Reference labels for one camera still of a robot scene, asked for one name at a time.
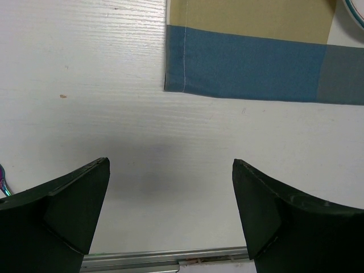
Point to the blue tan white cloth napkin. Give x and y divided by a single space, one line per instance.
291 51

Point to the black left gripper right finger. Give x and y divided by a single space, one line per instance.
288 230

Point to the fork with pink handle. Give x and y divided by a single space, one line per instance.
3 183

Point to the white plate with red print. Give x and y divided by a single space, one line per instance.
349 14

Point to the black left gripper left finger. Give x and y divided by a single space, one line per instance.
50 227

